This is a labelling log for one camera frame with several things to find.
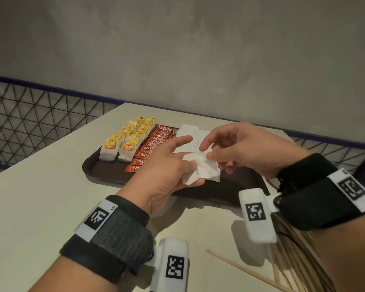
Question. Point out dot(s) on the dark brown tray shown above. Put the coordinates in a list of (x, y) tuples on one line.
[(109, 170)]

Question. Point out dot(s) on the white paper sugar packet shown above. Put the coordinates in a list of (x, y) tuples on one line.
[(206, 173)]

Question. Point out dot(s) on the pile of wooden stir sticks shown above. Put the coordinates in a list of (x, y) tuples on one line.
[(301, 249)]

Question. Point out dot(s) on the person's right hand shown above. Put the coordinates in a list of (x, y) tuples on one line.
[(261, 149)]

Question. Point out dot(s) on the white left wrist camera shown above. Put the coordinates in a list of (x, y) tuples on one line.
[(170, 249)]

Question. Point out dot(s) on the black left wrist band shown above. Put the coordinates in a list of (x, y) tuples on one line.
[(121, 240)]

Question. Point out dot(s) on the black right wrist band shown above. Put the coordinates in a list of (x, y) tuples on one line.
[(316, 203)]

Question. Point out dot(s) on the row of tea bags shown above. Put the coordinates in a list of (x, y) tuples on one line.
[(124, 156), (106, 156)]

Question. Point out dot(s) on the row of red coffee sachets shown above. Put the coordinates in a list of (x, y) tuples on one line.
[(152, 142)]

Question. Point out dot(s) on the black wrist band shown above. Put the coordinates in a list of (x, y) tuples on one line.
[(121, 240), (316, 203)]

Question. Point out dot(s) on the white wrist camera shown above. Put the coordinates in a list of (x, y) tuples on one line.
[(258, 231), (170, 249)]

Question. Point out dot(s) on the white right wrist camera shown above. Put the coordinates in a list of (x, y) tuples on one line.
[(258, 231)]

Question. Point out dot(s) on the person's left forearm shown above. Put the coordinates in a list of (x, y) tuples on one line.
[(73, 276)]

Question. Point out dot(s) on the person's left hand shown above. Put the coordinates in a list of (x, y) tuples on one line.
[(158, 179)]

